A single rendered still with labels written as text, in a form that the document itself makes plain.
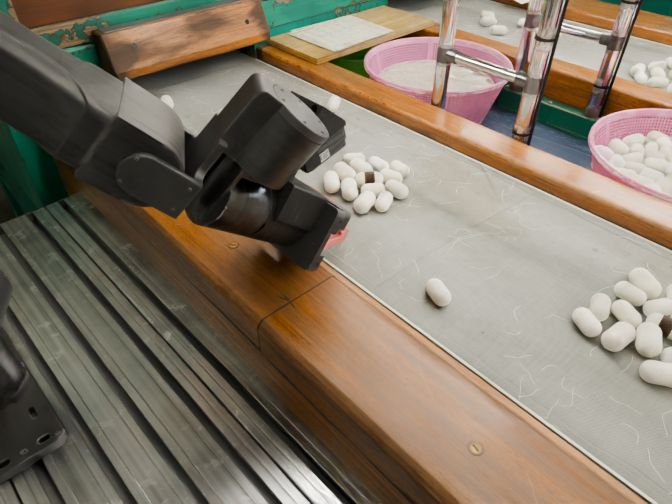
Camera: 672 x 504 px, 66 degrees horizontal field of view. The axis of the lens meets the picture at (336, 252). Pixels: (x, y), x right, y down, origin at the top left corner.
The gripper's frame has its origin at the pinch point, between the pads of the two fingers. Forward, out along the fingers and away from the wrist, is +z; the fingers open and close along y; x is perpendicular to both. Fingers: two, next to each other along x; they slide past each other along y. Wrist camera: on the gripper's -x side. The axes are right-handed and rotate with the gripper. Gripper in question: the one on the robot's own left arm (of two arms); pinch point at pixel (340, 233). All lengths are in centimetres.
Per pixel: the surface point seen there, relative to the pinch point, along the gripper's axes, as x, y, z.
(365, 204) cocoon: -3.9, 2.3, 5.0
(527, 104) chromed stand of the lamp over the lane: -25.4, -1.7, 21.7
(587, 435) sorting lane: 2.4, -30.4, 0.2
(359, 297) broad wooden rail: 3.3, -8.7, -4.6
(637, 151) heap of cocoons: -28.3, -13.6, 36.3
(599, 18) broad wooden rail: -61, 17, 73
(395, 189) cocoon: -7.1, 2.2, 9.1
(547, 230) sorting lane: -11.5, -14.4, 16.7
